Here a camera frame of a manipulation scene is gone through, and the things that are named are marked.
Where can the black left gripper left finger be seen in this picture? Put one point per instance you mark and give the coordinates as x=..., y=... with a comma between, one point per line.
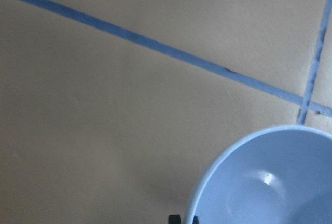
x=174, y=219

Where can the blue bowl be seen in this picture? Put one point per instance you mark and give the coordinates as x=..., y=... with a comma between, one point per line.
x=277, y=175

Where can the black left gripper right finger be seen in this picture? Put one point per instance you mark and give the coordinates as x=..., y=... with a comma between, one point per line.
x=195, y=220

